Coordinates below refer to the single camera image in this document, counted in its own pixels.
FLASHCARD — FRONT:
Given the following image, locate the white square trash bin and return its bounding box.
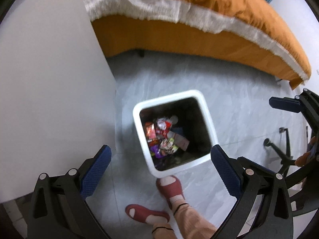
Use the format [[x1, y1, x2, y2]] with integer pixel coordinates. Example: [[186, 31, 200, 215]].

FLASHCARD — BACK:
[[132, 90, 219, 178]]

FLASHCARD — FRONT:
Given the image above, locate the trash pile inside bin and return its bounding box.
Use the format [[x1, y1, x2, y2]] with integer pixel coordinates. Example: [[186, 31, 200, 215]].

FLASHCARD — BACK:
[[143, 116, 190, 161]]

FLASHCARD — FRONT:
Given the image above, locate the person's right hand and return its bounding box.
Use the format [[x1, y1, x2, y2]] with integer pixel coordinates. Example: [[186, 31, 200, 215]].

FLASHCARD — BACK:
[[295, 136, 317, 167]]

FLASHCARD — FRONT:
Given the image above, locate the black office chair base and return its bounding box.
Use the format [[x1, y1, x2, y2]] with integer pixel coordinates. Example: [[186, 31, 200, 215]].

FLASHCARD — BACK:
[[263, 126, 296, 177]]

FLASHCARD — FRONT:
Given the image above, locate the right red slipper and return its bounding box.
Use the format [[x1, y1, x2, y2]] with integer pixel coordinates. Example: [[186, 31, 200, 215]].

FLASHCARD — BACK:
[[156, 175, 185, 210]]

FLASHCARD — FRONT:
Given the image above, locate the red slipper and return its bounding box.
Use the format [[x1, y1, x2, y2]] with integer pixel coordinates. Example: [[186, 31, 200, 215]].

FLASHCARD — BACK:
[[125, 205, 170, 225], [156, 175, 185, 210]]

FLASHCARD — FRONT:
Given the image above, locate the left red slipper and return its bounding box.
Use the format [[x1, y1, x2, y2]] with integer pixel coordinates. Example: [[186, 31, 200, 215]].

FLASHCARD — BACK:
[[125, 205, 170, 225]]

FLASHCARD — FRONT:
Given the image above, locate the white bedside cabinet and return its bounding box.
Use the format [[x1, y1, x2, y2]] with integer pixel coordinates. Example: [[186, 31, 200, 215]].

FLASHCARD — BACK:
[[1, 0, 116, 202]]

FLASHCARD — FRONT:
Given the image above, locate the orange bed cover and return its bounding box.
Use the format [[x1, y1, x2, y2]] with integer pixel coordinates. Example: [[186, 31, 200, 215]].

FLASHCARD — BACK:
[[83, 0, 311, 88]]

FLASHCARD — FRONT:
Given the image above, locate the white lace bed skirt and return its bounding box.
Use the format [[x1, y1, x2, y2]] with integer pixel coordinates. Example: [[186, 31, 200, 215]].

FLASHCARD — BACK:
[[83, 0, 310, 81]]

